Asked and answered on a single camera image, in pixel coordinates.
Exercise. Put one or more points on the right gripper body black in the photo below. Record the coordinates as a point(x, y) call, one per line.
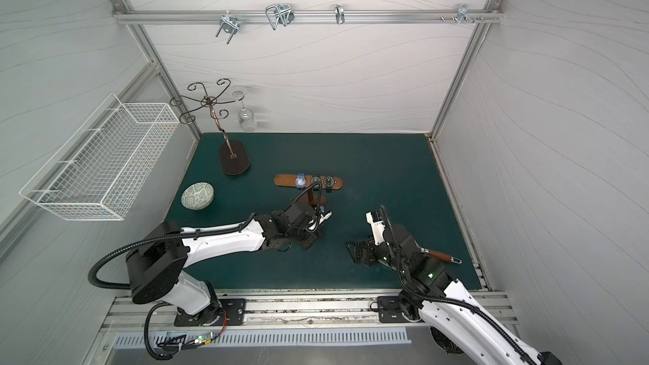
point(363, 249)

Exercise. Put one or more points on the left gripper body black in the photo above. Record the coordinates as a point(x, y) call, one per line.
point(314, 226)

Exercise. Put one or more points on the blue translucent watch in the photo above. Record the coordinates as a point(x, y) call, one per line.
point(301, 181)

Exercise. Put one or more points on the slim black analog watch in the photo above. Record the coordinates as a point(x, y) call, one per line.
point(329, 183)
point(317, 182)

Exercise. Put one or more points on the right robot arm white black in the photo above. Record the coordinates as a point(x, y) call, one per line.
point(433, 295)

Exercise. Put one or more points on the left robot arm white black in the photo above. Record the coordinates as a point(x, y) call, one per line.
point(156, 270)

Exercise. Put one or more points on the green table mat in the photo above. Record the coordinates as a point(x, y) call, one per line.
point(395, 171)

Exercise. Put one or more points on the green patterned ceramic bowl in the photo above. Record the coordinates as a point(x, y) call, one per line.
point(197, 196)

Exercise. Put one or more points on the hanging clear wine glass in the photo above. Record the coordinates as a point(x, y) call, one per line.
point(246, 116)

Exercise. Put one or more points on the metal scraper with wooden handle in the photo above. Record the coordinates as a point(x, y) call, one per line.
point(444, 257)

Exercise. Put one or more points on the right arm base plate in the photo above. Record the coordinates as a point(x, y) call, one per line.
point(395, 310)

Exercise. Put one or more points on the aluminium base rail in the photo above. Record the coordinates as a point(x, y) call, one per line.
point(307, 308)

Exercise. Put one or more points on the black wire glass holder stand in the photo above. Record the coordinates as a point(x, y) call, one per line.
point(233, 155)

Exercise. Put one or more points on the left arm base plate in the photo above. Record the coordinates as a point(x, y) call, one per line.
point(228, 310)

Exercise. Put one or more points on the white slotted cable duct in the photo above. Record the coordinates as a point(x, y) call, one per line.
point(289, 337)

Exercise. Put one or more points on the white wire basket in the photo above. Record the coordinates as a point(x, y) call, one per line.
point(99, 171)

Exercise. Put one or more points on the metal clamp bracket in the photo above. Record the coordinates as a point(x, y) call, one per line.
point(228, 27)
point(462, 16)
point(279, 14)
point(339, 14)

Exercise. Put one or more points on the aluminium crossbar rail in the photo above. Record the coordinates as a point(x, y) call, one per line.
point(302, 17)

